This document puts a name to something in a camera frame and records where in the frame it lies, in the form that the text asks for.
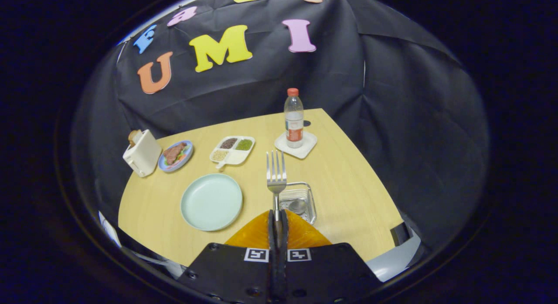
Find white divided bean tray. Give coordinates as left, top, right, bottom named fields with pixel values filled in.
left=209, top=136, right=255, bottom=170

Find white toaster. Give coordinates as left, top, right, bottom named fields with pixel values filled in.
left=122, top=130, right=162, bottom=178

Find dark grey block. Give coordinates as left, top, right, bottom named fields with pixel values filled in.
left=390, top=222, right=413, bottom=246

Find pale green plate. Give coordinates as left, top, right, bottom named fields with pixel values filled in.
left=180, top=173, right=243, bottom=232

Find white square coaster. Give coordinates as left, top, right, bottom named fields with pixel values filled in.
left=274, top=130, right=318, bottom=160

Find red capped water bottle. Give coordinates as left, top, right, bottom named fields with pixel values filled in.
left=284, top=88, right=304, bottom=148

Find wooden handled metal fork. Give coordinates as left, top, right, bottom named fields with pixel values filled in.
left=266, top=150, right=288, bottom=237

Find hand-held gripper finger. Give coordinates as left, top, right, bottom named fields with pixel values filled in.
left=279, top=209, right=382, bottom=304
left=177, top=209, right=279, bottom=304

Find small blue plate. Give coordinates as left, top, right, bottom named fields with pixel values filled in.
left=158, top=140, right=194, bottom=172

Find brown meat with greens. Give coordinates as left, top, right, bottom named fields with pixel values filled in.
left=163, top=142, right=187, bottom=165

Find metal wire basket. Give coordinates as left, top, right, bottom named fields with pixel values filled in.
left=279, top=182, right=317, bottom=225

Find black backdrop cloth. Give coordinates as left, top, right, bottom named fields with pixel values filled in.
left=72, top=0, right=489, bottom=270

